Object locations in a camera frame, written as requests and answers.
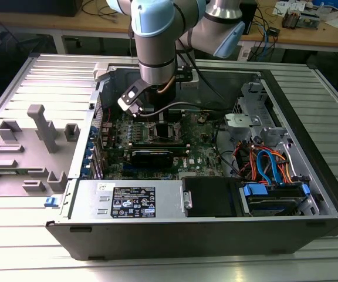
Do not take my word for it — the black computer box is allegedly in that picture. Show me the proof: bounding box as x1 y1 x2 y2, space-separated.
0 0 83 17

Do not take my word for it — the black PC case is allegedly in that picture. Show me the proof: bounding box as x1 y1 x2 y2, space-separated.
45 60 338 261

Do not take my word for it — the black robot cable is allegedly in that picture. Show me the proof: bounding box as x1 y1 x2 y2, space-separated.
185 48 228 103

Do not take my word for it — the grey plastic parts rack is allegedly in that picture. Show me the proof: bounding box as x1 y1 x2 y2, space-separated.
0 104 80 197

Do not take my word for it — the black plastic drive cover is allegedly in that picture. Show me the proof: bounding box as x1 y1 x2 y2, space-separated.
182 177 243 218

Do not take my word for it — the silver power supply unit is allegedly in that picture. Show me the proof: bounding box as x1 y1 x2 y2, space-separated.
69 179 186 220

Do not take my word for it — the silver metal drive cage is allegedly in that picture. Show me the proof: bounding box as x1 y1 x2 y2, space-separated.
224 82 305 183

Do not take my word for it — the metal CPU socket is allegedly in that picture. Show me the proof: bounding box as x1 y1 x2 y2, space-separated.
147 121 185 145

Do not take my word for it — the red and orange wire bundle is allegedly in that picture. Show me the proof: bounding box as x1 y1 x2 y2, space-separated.
234 140 259 179

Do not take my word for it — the orange power wire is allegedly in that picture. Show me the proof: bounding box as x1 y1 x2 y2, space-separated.
276 149 300 184

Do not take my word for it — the green motherboard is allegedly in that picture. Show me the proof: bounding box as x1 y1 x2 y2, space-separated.
100 110 225 180

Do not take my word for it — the black desktop tower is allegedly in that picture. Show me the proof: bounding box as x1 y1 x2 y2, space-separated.
241 0 258 36

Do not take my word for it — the blue flat data wire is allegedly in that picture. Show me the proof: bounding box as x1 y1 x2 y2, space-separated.
256 149 284 186

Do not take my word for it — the grey plastic case hinge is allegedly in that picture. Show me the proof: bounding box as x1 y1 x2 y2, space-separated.
93 62 117 83

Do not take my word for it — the black graphics card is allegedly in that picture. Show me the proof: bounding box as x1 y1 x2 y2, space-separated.
130 149 175 170

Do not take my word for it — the hard disk in blue carrier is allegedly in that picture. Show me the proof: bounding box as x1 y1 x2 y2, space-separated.
239 182 310 217

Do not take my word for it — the green circuit board part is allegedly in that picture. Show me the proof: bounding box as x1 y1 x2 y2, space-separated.
299 11 322 30

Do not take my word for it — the copper finned heat sink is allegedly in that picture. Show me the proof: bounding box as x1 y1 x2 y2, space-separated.
282 8 301 29

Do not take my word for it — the silver metal latch handle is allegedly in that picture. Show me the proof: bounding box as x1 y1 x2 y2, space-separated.
181 190 193 210

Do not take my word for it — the wooden workbench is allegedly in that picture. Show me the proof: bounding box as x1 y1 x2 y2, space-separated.
0 0 338 55

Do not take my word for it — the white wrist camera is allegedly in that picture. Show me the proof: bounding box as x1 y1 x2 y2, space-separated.
180 66 200 89
117 81 144 119

